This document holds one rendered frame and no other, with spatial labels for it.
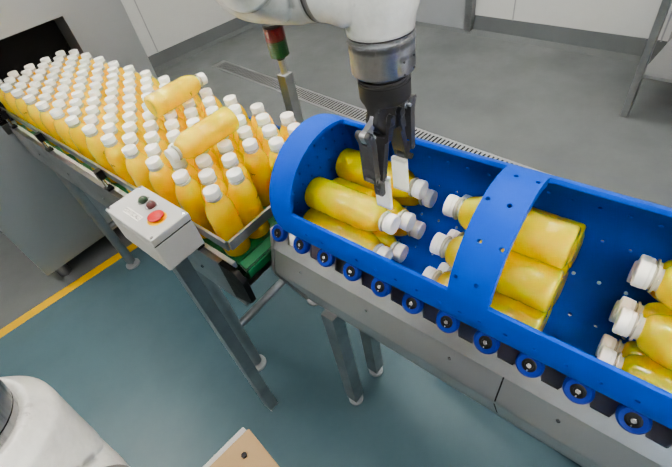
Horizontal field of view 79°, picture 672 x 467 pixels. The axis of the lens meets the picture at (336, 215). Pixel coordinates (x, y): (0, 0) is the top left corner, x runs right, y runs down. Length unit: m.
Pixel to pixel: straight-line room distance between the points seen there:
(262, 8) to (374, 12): 0.14
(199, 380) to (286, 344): 0.41
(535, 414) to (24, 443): 0.74
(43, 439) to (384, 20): 0.55
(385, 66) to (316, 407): 1.48
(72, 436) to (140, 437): 1.52
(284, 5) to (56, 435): 0.53
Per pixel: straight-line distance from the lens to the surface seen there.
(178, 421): 2.00
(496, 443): 1.76
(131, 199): 1.08
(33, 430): 0.51
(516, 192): 0.66
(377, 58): 0.55
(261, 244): 1.10
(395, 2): 0.53
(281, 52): 1.38
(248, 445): 0.71
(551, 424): 0.88
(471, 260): 0.63
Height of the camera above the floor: 1.66
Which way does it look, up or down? 43 degrees down
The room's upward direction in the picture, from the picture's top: 12 degrees counter-clockwise
